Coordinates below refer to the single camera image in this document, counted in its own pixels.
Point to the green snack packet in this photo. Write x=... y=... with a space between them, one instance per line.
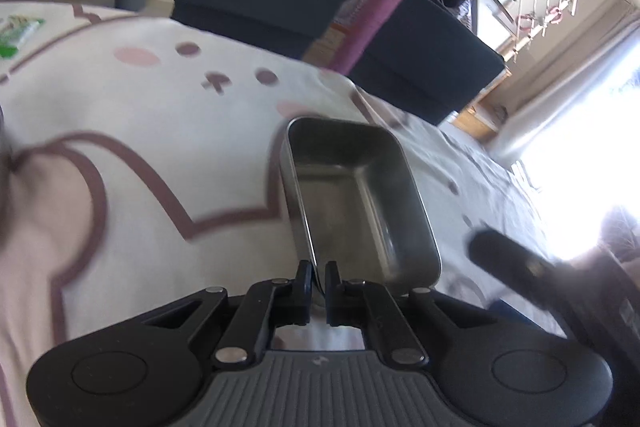
x=15 y=31

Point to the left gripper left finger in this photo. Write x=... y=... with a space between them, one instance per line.
x=253 y=317

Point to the right dark blue chair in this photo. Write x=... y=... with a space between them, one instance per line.
x=425 y=62

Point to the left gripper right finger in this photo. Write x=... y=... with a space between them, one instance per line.
x=369 y=307

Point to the bear print tablecloth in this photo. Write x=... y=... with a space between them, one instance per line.
x=142 y=188

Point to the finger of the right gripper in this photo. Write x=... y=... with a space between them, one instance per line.
x=520 y=269

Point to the rectangular steel tray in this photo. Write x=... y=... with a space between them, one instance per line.
x=352 y=199

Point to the beige curtain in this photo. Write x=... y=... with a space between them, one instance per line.
x=562 y=78

